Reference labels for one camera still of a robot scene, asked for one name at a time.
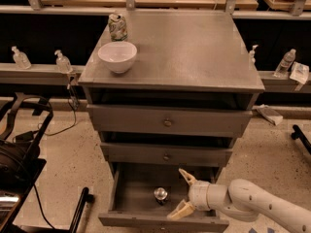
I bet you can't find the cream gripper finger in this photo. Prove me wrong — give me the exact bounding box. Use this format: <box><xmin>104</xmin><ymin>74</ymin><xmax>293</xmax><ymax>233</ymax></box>
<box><xmin>179</xmin><ymin>168</ymin><xmax>197</xmax><ymax>185</ymax></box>
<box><xmin>167</xmin><ymin>200</ymin><xmax>195</xmax><ymax>220</ymax></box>

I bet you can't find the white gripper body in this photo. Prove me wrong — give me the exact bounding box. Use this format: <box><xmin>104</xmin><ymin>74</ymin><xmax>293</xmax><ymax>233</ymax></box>
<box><xmin>189</xmin><ymin>181</ymin><xmax>210</xmax><ymax>211</ymax></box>

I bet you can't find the blue pepsi can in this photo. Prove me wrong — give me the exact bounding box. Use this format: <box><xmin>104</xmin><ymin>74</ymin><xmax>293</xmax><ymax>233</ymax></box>
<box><xmin>154</xmin><ymin>187</ymin><xmax>168</xmax><ymax>205</ymax></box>

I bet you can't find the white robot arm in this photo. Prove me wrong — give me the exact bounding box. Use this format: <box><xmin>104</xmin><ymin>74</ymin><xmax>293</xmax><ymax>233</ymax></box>
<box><xmin>167</xmin><ymin>168</ymin><xmax>311</xmax><ymax>233</ymax></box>

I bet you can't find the grey open bottom drawer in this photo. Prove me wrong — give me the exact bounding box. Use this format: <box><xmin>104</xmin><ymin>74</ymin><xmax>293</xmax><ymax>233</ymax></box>
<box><xmin>99</xmin><ymin>163</ymin><xmax>228</xmax><ymax>233</ymax></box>

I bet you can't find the grey middle drawer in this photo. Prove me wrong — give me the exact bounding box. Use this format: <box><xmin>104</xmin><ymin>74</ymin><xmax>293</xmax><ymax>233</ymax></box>
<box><xmin>101</xmin><ymin>143</ymin><xmax>232</xmax><ymax>167</ymax></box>

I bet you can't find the grey drawer cabinet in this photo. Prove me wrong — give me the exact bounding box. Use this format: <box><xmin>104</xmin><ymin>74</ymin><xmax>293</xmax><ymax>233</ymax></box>
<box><xmin>78</xmin><ymin>9</ymin><xmax>266</xmax><ymax>233</ymax></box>

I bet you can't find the grey top drawer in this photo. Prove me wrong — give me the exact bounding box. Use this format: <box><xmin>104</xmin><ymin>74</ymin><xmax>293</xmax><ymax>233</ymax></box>
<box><xmin>86</xmin><ymin>105</ymin><xmax>252</xmax><ymax>138</ymax></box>

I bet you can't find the green crushed soda can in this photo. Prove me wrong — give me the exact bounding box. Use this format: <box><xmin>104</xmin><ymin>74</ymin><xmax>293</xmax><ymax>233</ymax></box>
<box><xmin>108</xmin><ymin>13</ymin><xmax>127</xmax><ymax>42</ymax></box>

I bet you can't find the black bar lower left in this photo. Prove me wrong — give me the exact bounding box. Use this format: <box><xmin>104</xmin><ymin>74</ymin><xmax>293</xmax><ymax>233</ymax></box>
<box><xmin>69</xmin><ymin>187</ymin><xmax>94</xmax><ymax>233</ymax></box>

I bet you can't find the flat packet on floor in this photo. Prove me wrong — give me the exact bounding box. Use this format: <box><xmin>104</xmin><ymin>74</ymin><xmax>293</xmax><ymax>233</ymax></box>
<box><xmin>257</xmin><ymin>105</ymin><xmax>283</xmax><ymax>125</ymax></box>

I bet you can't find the black chair leg right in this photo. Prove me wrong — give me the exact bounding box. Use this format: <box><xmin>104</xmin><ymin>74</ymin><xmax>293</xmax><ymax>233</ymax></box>
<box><xmin>291</xmin><ymin>124</ymin><xmax>311</xmax><ymax>154</ymax></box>

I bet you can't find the small pump bottle right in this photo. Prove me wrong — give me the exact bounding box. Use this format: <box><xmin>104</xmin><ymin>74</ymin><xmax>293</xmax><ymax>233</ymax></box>
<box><xmin>249</xmin><ymin>45</ymin><xmax>259</xmax><ymax>64</ymax></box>

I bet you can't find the white bowl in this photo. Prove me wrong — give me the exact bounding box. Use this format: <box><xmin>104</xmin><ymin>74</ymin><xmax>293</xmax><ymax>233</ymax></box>
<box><xmin>97</xmin><ymin>41</ymin><xmax>137</xmax><ymax>74</ymax></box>

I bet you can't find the clear water bottle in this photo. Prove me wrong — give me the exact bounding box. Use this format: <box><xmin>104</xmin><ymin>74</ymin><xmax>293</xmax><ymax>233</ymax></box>
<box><xmin>274</xmin><ymin>49</ymin><xmax>296</xmax><ymax>77</ymax></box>

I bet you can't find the white plastic packet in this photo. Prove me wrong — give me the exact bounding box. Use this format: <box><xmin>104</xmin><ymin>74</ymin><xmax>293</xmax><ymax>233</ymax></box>
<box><xmin>290</xmin><ymin>61</ymin><xmax>309</xmax><ymax>84</ymax></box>

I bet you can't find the clear sanitizer bottle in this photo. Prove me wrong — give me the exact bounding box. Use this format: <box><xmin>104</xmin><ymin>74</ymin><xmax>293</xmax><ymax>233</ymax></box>
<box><xmin>54</xmin><ymin>50</ymin><xmax>73</xmax><ymax>74</ymax></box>
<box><xmin>12</xmin><ymin>46</ymin><xmax>31</xmax><ymax>69</ymax></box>

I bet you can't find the clear sanitizer bottle far left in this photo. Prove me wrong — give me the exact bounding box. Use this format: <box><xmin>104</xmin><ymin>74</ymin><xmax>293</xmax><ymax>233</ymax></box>
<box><xmin>12</xmin><ymin>46</ymin><xmax>31</xmax><ymax>69</ymax></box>

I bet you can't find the black cable on floor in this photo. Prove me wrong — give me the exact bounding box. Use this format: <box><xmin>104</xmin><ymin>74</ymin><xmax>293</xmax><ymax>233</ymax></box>
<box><xmin>38</xmin><ymin>81</ymin><xmax>81</xmax><ymax>138</ymax></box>

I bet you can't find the black chair with straps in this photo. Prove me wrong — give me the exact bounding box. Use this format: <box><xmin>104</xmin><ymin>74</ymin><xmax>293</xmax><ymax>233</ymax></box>
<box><xmin>0</xmin><ymin>92</ymin><xmax>53</xmax><ymax>233</ymax></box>

